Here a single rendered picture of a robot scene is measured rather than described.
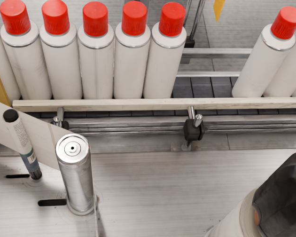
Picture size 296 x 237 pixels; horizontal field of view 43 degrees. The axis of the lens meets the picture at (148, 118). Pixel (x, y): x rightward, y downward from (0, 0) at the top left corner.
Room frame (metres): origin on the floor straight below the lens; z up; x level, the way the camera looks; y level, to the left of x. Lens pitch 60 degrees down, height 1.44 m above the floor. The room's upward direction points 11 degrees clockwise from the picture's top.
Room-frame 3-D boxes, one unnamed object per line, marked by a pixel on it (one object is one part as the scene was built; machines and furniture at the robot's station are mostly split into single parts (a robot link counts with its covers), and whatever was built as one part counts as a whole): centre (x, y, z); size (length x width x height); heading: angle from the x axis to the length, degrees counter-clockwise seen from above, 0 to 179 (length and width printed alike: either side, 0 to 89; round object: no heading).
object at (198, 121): (0.31, -0.08, 0.89); 0.03 x 0.03 x 0.12; 14
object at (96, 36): (0.36, 0.09, 0.98); 0.05 x 0.05 x 0.20
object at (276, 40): (0.42, -0.17, 0.98); 0.05 x 0.05 x 0.20
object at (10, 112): (0.19, 0.15, 0.97); 0.02 x 0.02 x 0.19
